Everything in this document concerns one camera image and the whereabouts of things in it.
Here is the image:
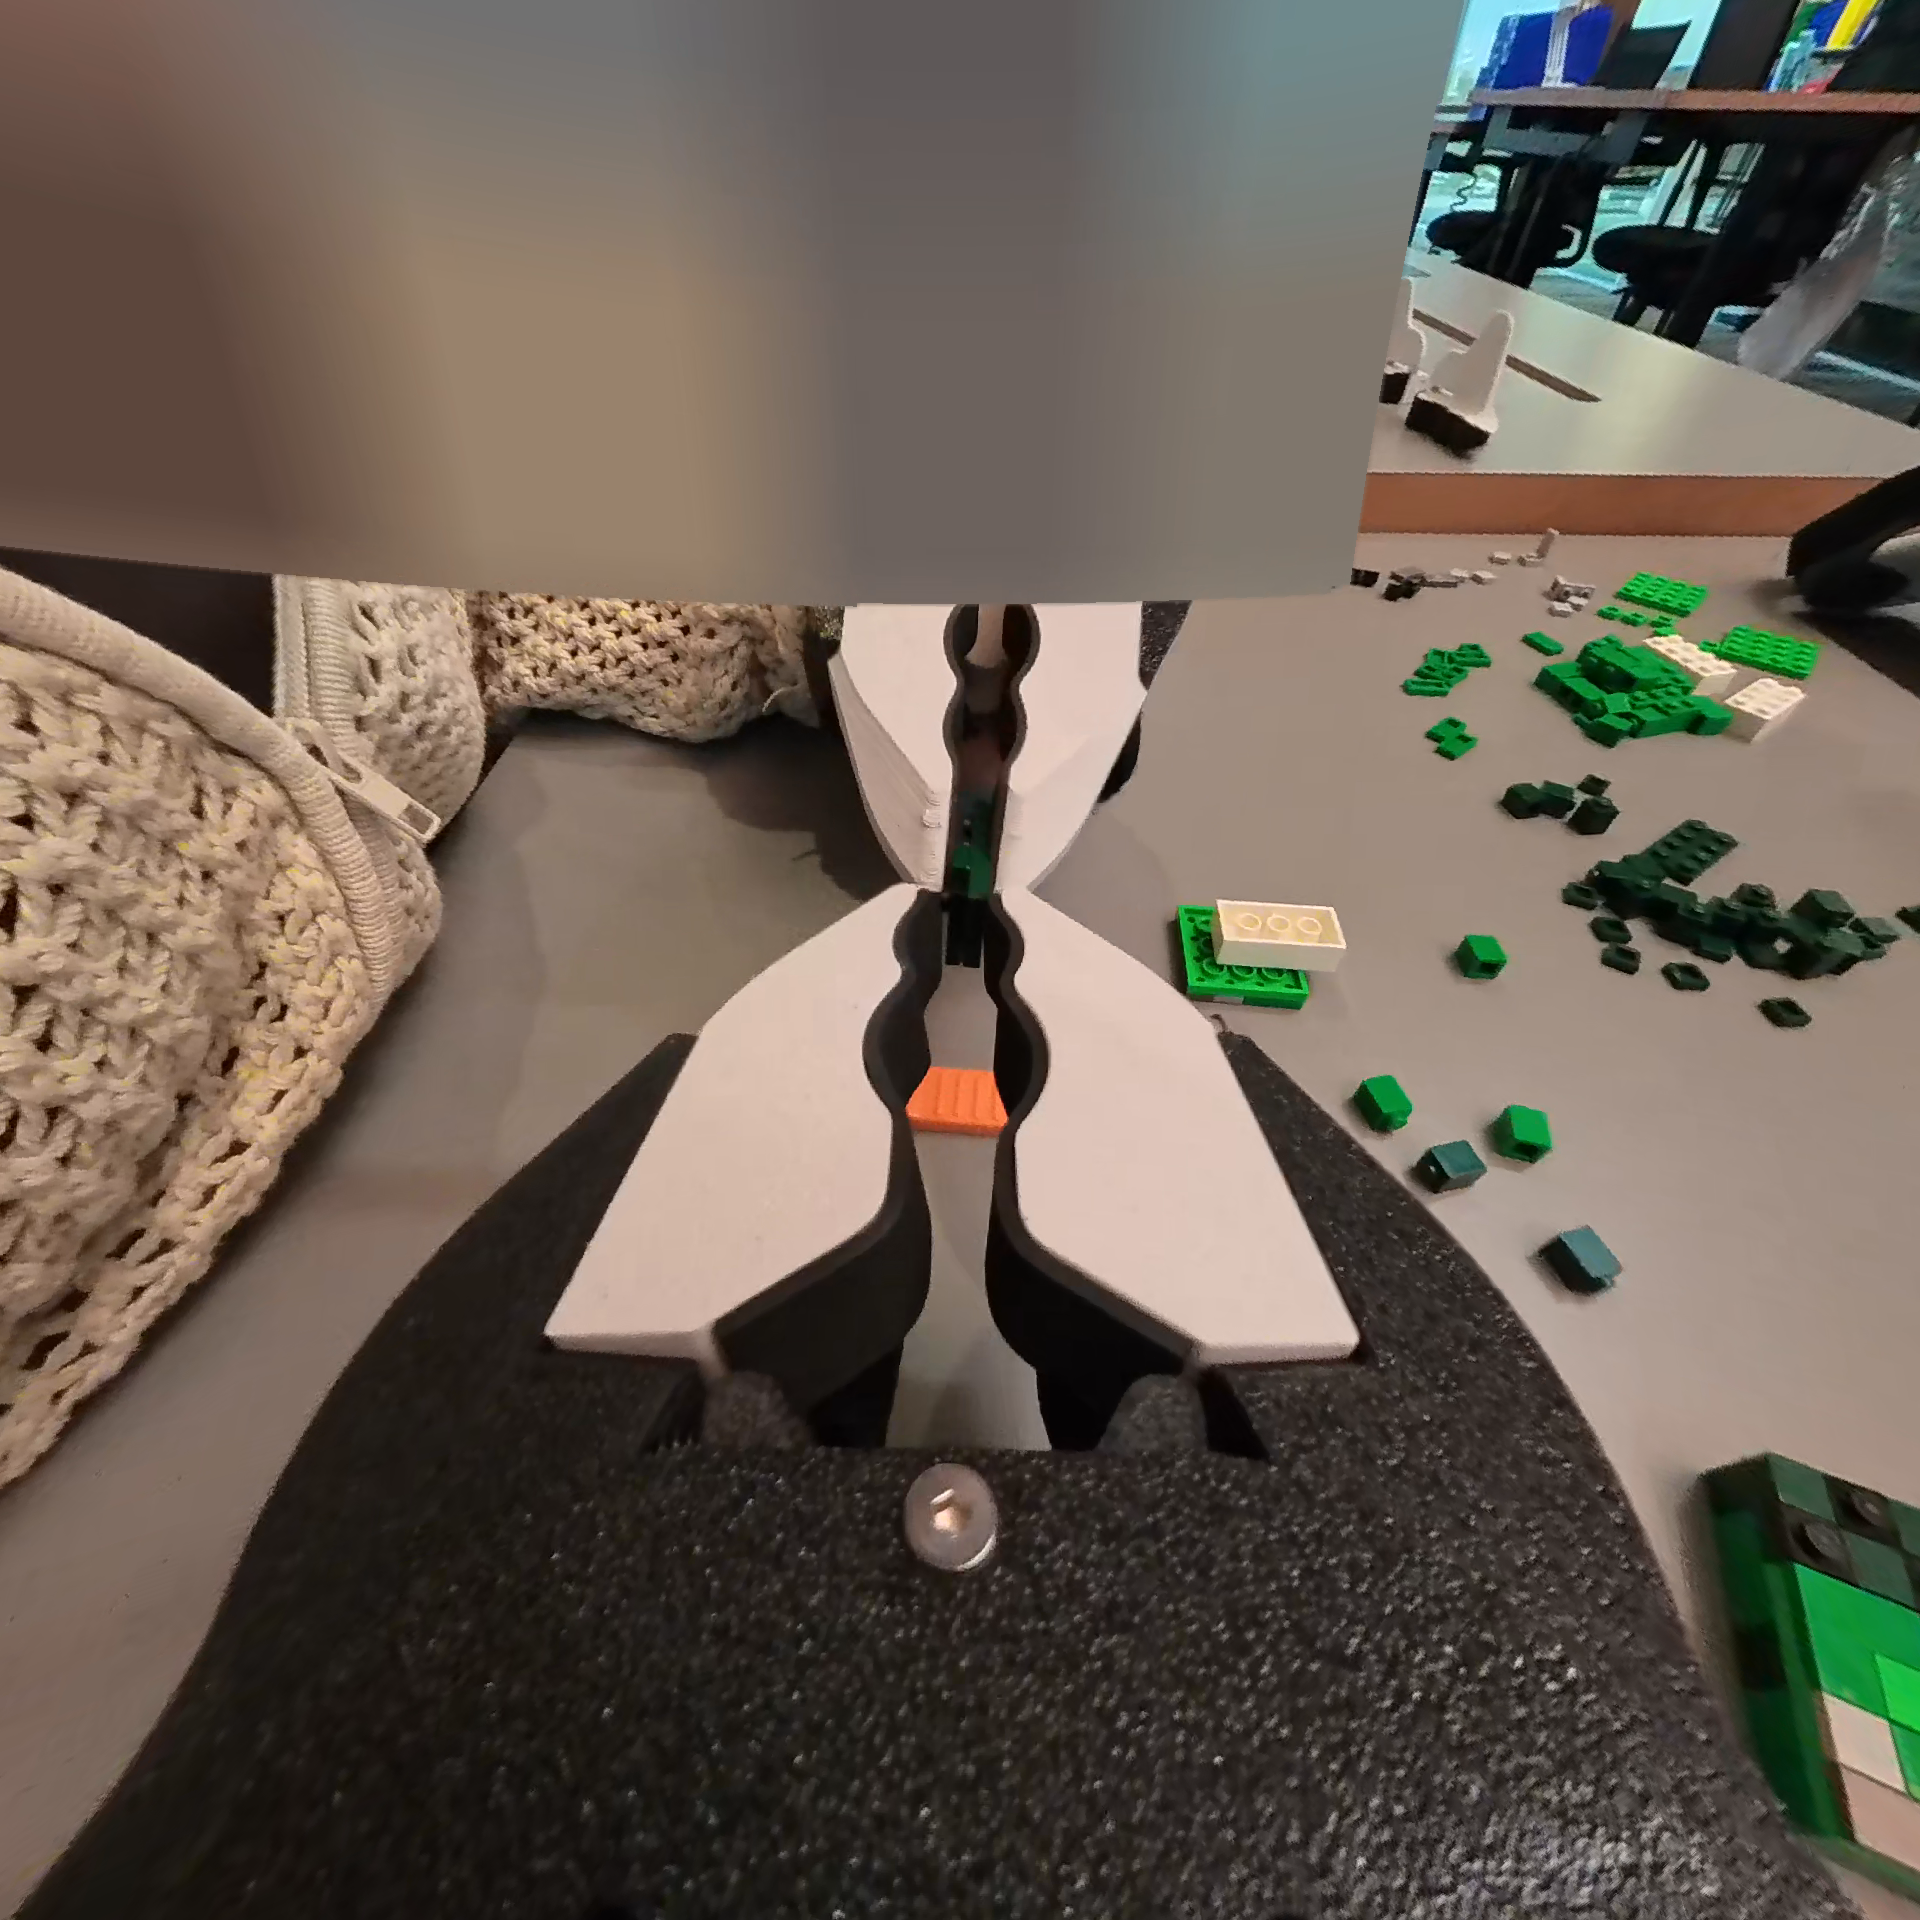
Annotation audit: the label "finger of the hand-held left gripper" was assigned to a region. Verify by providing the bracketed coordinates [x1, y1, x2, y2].
[829, 602, 981, 890]
[1004, 602, 1151, 895]

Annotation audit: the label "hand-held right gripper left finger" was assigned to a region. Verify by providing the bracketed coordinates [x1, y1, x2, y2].
[543, 890, 929, 1374]

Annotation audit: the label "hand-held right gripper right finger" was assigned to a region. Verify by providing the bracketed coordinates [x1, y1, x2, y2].
[985, 890, 1361, 1374]

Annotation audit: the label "dark green lego brick stack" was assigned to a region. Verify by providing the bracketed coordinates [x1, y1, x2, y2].
[945, 786, 1001, 970]

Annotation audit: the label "person's left forearm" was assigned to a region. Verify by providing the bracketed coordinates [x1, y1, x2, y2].
[466, 591, 849, 743]

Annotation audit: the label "green lego base, tan brick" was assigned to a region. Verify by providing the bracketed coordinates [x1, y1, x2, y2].
[1175, 895, 1349, 1012]

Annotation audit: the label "small grey lego pieces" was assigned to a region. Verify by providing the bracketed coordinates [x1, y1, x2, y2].
[1361, 527, 1595, 605]

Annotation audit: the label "pile of bright green lego pieces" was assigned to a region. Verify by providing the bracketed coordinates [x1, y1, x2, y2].
[1401, 566, 1826, 754]

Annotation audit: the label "scattered dark green lego pieces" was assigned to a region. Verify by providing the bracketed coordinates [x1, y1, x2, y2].
[1501, 773, 1910, 1030]

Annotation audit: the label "green pixel lego cube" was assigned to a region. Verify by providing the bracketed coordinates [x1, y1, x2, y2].
[1703, 1453, 1920, 1854]

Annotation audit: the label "cream knit sweater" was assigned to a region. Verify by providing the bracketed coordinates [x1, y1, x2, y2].
[0, 566, 492, 1490]

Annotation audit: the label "black inner top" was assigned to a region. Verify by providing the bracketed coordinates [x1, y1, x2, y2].
[0, 551, 287, 692]

